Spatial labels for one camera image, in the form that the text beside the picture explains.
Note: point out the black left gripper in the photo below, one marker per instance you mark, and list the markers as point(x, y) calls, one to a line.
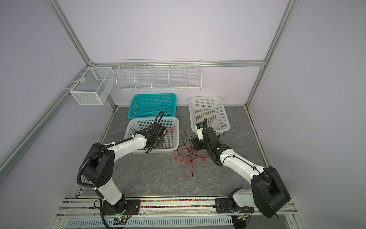
point(160, 145)

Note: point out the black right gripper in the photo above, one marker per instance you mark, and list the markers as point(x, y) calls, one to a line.
point(196, 143)

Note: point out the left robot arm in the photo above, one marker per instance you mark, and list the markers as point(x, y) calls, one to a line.
point(97, 168)

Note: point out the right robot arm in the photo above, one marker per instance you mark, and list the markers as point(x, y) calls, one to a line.
point(268, 192)

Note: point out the white plastic basket near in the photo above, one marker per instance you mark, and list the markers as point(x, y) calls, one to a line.
point(171, 139)

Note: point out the white plastic basket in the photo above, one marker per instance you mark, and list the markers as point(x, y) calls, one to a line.
point(211, 108)
point(171, 139)

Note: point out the teal plastic basket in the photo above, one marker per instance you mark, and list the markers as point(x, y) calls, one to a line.
point(150, 105)

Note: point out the white plastic basket far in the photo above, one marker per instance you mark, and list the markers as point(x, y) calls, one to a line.
point(211, 108)

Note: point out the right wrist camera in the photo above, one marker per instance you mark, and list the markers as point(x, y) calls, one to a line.
point(199, 128)

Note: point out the white wire wall shelf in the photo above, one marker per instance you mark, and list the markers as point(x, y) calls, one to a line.
point(158, 74)

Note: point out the white mesh wall box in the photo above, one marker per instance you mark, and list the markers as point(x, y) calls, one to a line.
point(94, 86)

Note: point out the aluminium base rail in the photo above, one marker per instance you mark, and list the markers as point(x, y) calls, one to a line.
point(171, 213)

